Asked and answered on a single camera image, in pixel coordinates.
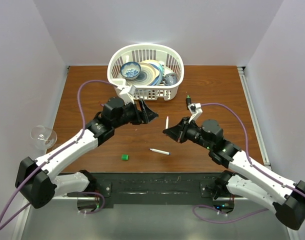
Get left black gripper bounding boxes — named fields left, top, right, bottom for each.
left=112, top=97, right=158, bottom=129

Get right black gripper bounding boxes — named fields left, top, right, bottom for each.
left=163, top=116, right=213, bottom=150

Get white red marker pen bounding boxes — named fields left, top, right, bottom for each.
left=165, top=116, right=169, bottom=129

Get white blue marker pen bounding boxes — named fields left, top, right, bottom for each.
left=149, top=148, right=171, bottom=156

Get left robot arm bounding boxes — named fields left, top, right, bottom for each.
left=15, top=97, right=159, bottom=209

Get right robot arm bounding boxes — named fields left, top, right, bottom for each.
left=163, top=117, right=305, bottom=230

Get green pen cap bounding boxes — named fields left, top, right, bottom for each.
left=121, top=154, right=129, bottom=161

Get black green highlighter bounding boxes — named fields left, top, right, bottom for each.
left=185, top=94, right=192, bottom=110

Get grey patterned mug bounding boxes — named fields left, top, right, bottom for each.
left=161, top=73, right=178, bottom=86

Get beige swirl plate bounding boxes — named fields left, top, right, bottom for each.
left=128, top=63, right=159, bottom=86

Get blue white porcelain bowl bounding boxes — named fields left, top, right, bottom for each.
left=120, top=61, right=141, bottom=80

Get blue rimmed plate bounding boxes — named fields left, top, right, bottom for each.
left=150, top=60, right=164, bottom=86

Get white plastic dish basket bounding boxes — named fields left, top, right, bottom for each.
left=107, top=43, right=185, bottom=101

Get clear wine glass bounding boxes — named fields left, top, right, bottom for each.
left=30, top=125, right=58, bottom=150

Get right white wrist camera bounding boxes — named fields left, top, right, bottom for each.
left=188, top=103, right=203, bottom=123

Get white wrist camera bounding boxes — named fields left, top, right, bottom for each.
left=188, top=103, right=203, bottom=123
left=115, top=85, right=136, bottom=105

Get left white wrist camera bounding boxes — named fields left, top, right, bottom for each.
left=115, top=85, right=136, bottom=105

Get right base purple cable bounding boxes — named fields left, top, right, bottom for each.
left=192, top=204, right=268, bottom=224

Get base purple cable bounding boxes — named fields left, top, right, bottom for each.
left=77, top=191, right=107, bottom=215
left=192, top=204, right=268, bottom=224

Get aluminium frame rail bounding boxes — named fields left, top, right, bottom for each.
left=236, top=66, right=272, bottom=170

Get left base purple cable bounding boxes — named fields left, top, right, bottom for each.
left=77, top=191, right=107, bottom=215

